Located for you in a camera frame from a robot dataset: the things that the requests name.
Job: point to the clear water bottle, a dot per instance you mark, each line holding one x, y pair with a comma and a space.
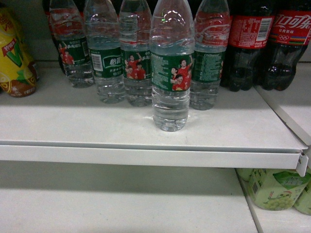
172, 48

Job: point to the white metal middle shelf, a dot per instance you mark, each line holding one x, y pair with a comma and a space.
59, 123

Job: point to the water bottle team label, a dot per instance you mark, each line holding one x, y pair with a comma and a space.
135, 24

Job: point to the right water bottle green label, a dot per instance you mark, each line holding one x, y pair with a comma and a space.
212, 26

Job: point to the water bottle barcode label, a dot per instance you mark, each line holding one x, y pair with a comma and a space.
102, 33

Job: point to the far-left water bottle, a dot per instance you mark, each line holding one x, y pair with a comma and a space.
68, 29

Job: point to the white lower shelf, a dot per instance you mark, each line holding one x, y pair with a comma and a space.
78, 198

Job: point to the cola bottle barcode label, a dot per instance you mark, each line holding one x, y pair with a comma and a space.
251, 24

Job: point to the green grape drink carton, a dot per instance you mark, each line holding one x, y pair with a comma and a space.
303, 195
276, 189

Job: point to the yellow lemon tea bottle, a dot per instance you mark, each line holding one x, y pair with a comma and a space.
16, 79

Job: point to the cola bottle olympic label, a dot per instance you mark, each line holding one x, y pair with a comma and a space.
288, 40

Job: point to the green grape drink carton right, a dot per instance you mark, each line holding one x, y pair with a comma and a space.
303, 195

